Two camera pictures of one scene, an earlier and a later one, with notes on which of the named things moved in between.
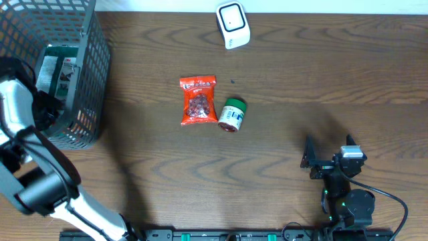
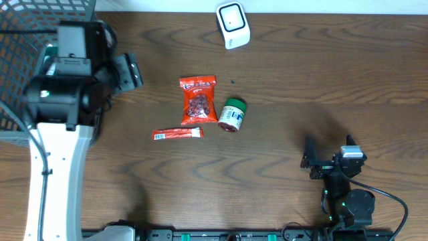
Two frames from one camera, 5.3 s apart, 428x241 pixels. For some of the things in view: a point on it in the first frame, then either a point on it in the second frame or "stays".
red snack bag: [199, 99] stays
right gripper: [309, 160] stays
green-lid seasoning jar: [232, 114] stays
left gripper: [49, 101] to [128, 71]
